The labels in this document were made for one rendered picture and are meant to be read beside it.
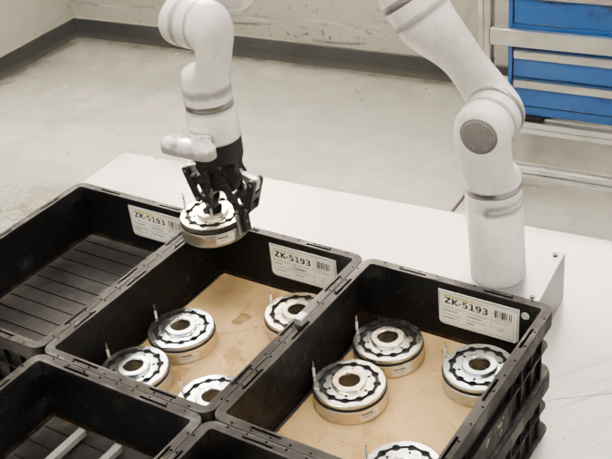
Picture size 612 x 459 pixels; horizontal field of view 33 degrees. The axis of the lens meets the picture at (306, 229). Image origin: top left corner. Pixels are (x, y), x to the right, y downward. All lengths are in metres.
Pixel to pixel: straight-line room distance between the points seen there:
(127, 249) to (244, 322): 0.33
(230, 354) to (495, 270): 0.46
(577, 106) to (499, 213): 1.69
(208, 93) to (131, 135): 2.85
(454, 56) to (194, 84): 0.41
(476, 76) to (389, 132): 2.41
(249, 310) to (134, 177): 0.81
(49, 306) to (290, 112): 2.62
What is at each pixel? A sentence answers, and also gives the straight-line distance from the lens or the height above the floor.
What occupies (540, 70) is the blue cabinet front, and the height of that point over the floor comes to 0.48.
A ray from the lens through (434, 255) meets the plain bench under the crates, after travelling 1.97.
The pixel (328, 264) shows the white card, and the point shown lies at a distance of 1.59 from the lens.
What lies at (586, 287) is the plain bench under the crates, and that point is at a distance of 1.89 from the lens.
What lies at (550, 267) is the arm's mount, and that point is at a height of 0.80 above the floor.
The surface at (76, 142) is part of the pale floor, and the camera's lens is 4.29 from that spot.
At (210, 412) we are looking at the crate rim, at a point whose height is 0.93.
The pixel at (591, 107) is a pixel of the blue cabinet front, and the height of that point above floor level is 0.38.
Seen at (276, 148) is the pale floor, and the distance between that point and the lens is 3.96.
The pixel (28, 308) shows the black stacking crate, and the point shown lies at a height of 0.83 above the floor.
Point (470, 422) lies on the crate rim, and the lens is 1.26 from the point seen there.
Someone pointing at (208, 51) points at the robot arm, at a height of 1.29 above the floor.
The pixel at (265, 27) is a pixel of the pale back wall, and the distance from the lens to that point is 4.76.
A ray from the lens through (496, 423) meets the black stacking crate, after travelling 1.35.
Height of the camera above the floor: 1.78
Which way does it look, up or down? 31 degrees down
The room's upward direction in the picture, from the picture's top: 6 degrees counter-clockwise
